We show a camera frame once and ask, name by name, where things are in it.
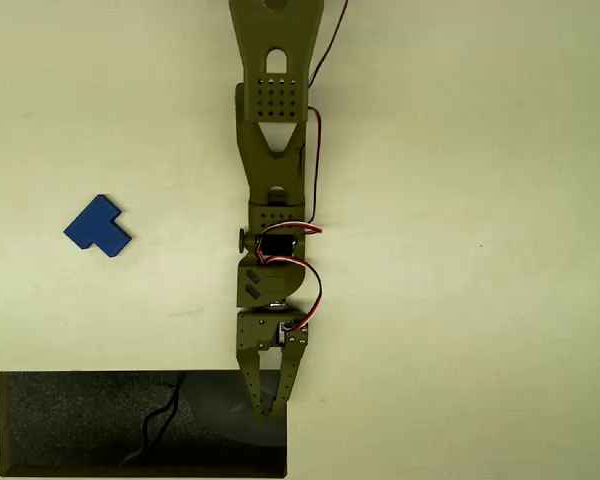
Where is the thin red black arm wire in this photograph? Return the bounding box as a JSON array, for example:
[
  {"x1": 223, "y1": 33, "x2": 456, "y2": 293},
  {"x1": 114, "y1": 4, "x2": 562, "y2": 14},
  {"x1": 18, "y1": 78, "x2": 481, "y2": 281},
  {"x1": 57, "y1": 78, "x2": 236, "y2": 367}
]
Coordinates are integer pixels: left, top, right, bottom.
[{"x1": 304, "y1": 0, "x2": 351, "y2": 226}]

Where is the red white black servo cable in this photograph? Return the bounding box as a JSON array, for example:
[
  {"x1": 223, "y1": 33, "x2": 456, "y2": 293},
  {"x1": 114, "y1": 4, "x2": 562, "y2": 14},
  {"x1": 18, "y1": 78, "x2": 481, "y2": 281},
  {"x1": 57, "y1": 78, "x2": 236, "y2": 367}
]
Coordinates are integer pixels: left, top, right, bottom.
[{"x1": 254, "y1": 222, "x2": 325, "y2": 334}]

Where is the black box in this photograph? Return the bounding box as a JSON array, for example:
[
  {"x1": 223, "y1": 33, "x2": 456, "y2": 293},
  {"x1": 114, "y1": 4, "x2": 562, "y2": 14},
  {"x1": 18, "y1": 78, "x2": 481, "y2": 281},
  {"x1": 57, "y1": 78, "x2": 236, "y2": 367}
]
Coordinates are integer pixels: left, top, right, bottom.
[{"x1": 0, "y1": 369, "x2": 289, "y2": 480}]

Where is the blue T-shaped block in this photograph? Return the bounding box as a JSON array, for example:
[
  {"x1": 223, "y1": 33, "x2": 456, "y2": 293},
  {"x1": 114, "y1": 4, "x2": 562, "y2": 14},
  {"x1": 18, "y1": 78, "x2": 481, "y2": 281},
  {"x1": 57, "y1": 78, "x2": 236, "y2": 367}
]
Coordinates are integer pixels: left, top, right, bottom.
[{"x1": 63, "y1": 194, "x2": 133, "y2": 259}]

